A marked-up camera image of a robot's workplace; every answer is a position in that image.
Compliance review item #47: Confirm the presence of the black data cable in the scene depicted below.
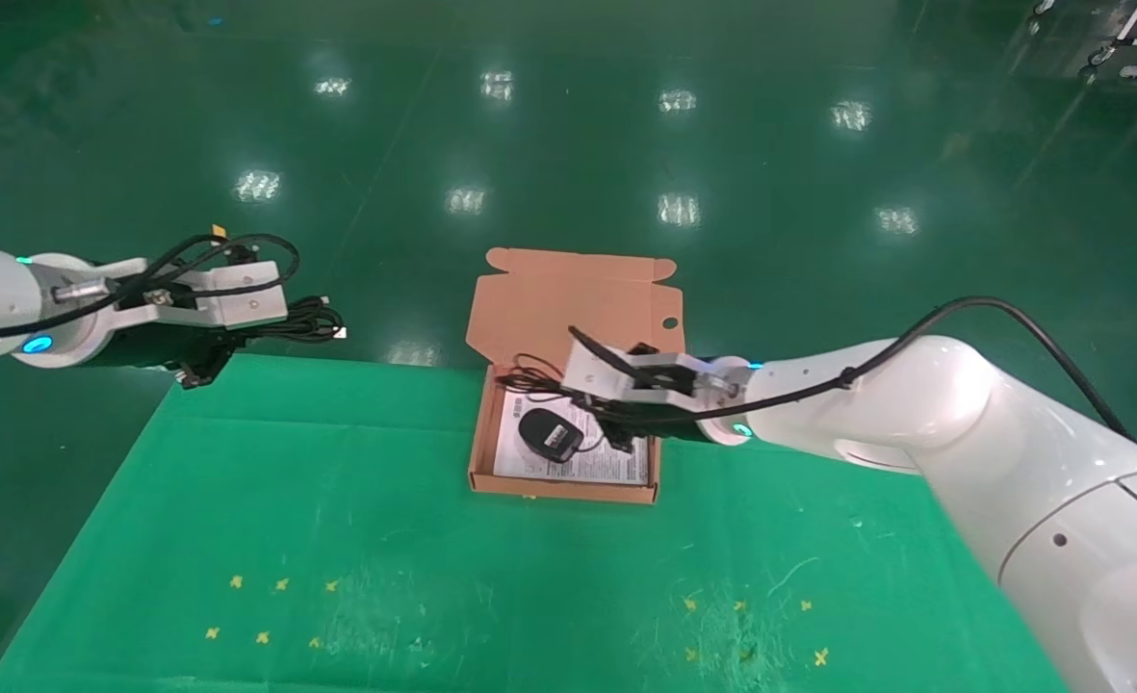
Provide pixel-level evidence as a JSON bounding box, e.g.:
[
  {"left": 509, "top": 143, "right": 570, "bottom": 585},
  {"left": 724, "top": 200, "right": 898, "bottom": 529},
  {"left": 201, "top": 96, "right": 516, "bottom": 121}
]
[{"left": 241, "top": 296, "right": 348, "bottom": 346}]

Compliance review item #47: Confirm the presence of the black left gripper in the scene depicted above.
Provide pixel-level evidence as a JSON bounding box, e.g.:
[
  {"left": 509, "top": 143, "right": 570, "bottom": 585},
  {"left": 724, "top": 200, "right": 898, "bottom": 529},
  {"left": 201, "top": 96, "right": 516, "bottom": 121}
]
[{"left": 96, "top": 325, "right": 242, "bottom": 389}]

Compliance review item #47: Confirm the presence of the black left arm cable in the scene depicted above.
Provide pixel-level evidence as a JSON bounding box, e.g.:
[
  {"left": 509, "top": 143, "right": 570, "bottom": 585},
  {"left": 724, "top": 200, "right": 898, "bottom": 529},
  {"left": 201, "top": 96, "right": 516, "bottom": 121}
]
[{"left": 0, "top": 231, "right": 300, "bottom": 340}]

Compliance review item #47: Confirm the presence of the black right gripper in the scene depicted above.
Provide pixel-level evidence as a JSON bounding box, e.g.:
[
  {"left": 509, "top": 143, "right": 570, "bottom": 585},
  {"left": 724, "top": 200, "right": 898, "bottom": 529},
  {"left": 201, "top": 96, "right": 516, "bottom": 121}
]
[{"left": 595, "top": 341, "right": 715, "bottom": 456}]

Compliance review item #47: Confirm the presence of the orange cardboard box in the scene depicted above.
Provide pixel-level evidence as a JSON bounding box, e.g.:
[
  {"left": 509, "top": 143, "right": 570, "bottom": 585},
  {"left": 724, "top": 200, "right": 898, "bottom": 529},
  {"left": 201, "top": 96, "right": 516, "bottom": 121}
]
[{"left": 465, "top": 248, "right": 685, "bottom": 505}]

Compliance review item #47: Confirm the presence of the black wired mouse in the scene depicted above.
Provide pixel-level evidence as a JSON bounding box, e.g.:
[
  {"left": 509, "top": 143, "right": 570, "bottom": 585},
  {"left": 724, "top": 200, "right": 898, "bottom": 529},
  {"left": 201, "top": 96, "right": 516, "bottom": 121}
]
[{"left": 496, "top": 354, "right": 627, "bottom": 466}]

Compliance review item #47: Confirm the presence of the white printed instruction sheet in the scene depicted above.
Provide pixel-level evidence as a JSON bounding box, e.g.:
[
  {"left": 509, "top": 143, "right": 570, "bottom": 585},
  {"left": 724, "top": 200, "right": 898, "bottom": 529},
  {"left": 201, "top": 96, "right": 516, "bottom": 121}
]
[{"left": 492, "top": 387, "right": 649, "bottom": 485}]

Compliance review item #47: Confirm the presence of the green table cloth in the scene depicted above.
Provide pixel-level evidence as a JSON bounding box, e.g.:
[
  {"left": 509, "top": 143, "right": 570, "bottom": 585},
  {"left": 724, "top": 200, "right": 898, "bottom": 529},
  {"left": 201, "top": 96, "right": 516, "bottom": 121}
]
[{"left": 0, "top": 352, "right": 1070, "bottom": 693}]

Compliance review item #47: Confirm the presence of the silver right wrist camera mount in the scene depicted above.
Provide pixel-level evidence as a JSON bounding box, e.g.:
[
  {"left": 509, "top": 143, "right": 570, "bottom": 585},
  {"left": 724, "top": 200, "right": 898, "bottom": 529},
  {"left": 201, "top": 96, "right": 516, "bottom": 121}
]
[{"left": 560, "top": 345, "right": 752, "bottom": 407}]

